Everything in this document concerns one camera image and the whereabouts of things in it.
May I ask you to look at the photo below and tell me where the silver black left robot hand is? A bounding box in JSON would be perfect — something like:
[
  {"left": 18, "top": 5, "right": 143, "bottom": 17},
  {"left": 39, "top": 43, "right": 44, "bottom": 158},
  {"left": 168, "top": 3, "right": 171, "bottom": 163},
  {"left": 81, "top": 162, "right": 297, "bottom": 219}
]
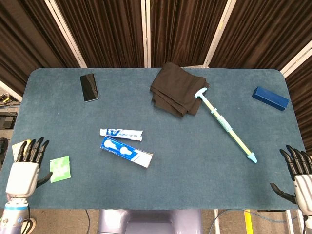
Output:
[{"left": 5, "top": 136, "right": 53, "bottom": 199}]

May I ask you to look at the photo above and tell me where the white blue toothpaste tube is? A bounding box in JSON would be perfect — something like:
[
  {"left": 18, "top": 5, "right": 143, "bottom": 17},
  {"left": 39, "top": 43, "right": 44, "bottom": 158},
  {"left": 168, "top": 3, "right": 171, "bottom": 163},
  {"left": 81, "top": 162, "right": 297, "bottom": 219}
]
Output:
[{"left": 99, "top": 127, "right": 143, "bottom": 142}]

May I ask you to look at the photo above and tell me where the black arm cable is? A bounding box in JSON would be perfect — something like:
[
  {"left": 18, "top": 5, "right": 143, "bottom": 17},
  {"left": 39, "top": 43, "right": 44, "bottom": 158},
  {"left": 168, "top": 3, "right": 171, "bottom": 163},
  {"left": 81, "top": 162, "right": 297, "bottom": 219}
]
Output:
[{"left": 24, "top": 204, "right": 37, "bottom": 234}]

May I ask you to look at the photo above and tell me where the green white square packet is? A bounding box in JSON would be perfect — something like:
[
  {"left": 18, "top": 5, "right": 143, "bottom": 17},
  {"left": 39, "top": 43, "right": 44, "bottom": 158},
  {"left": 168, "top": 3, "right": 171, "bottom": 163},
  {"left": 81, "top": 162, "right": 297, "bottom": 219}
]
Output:
[{"left": 49, "top": 156, "right": 72, "bottom": 183}]

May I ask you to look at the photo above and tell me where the dark blue object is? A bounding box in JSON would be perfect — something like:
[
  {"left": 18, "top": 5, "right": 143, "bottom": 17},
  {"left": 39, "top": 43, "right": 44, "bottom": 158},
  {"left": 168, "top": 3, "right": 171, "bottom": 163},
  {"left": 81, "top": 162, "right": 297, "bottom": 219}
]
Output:
[{"left": 251, "top": 86, "right": 290, "bottom": 112}]

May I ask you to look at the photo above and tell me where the black floor device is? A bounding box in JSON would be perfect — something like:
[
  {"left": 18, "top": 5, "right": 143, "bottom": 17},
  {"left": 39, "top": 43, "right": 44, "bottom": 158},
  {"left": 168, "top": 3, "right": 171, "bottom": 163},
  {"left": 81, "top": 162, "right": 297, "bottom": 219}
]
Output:
[{"left": 0, "top": 111, "right": 18, "bottom": 130}]

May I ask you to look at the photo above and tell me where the grey purple robot torso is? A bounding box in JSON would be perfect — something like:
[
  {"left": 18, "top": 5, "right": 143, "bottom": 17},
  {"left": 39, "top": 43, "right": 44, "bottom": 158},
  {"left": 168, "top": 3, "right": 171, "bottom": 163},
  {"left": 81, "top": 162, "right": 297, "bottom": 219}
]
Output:
[{"left": 97, "top": 209, "right": 203, "bottom": 234}]

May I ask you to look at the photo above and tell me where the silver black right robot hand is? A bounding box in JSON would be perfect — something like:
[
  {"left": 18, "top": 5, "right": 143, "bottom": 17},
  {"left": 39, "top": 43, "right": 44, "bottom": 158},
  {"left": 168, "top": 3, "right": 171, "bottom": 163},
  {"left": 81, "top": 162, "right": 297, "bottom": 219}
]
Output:
[{"left": 270, "top": 144, "right": 312, "bottom": 212}]

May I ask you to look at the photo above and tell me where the yellow rod with blue ends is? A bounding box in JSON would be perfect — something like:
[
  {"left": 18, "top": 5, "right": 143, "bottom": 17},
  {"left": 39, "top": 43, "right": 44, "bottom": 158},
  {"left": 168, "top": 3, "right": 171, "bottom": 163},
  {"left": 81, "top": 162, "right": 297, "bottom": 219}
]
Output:
[{"left": 194, "top": 88, "right": 258, "bottom": 164}]

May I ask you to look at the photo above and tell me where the white screen frame post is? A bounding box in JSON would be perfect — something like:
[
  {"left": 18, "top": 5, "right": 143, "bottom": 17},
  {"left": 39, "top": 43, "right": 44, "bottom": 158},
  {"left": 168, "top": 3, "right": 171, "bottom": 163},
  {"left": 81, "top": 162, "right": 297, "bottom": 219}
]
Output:
[
  {"left": 0, "top": 80, "right": 23, "bottom": 102},
  {"left": 279, "top": 40, "right": 312, "bottom": 78},
  {"left": 43, "top": 0, "right": 88, "bottom": 69},
  {"left": 203, "top": 0, "right": 235, "bottom": 69},
  {"left": 140, "top": 0, "right": 152, "bottom": 68}
]

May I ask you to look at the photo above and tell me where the blue felt table cover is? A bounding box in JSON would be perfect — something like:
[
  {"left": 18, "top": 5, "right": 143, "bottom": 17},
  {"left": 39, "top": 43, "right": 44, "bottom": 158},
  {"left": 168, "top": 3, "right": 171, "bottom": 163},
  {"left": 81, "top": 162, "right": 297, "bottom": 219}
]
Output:
[{"left": 0, "top": 67, "right": 311, "bottom": 210}]

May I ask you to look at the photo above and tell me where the yellow green packet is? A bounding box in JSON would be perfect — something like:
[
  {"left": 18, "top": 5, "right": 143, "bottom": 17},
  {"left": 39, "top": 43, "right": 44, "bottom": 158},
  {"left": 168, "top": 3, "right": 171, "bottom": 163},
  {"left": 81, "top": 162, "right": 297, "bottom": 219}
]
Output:
[{"left": 11, "top": 139, "right": 32, "bottom": 158}]

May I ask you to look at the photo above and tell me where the dark brown folded cloth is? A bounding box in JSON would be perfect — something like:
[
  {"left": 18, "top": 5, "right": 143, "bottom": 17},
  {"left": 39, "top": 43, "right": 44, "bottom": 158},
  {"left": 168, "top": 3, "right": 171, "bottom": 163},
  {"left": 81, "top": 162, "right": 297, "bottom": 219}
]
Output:
[{"left": 149, "top": 61, "right": 211, "bottom": 118}]

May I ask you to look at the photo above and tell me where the brown pleated curtain panel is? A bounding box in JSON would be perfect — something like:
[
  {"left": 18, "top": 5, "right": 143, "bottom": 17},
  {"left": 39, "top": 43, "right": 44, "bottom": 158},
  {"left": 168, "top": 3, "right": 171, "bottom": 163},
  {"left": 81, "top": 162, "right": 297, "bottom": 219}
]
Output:
[
  {"left": 284, "top": 56, "right": 312, "bottom": 156},
  {"left": 150, "top": 0, "right": 229, "bottom": 68},
  {"left": 0, "top": 0, "right": 81, "bottom": 91},
  {"left": 209, "top": 0, "right": 312, "bottom": 71},
  {"left": 55, "top": 0, "right": 144, "bottom": 68}
]

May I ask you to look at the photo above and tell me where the light blue floor cable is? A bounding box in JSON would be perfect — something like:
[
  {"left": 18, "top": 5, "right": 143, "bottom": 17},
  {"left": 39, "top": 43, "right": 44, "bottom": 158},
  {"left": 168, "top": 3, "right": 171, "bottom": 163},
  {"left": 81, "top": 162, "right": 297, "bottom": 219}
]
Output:
[{"left": 211, "top": 209, "right": 290, "bottom": 234}]

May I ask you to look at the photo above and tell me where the black smartphone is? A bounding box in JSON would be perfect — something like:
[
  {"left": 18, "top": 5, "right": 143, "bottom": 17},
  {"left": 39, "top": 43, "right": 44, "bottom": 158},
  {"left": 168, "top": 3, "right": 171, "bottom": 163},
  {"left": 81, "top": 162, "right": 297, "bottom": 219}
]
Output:
[{"left": 80, "top": 73, "right": 100, "bottom": 103}]

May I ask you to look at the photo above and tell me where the white table leg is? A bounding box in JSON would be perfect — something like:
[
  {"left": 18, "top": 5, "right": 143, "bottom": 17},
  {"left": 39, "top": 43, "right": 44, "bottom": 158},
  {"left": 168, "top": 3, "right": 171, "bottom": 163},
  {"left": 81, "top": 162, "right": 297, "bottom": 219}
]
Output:
[
  {"left": 286, "top": 209, "right": 293, "bottom": 234},
  {"left": 213, "top": 209, "right": 219, "bottom": 234}
]

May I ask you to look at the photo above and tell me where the blue white light bulb box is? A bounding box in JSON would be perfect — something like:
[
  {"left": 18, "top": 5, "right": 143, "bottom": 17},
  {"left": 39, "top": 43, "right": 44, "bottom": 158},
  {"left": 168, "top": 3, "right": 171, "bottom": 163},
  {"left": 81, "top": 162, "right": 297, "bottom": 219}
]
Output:
[{"left": 99, "top": 136, "right": 154, "bottom": 168}]

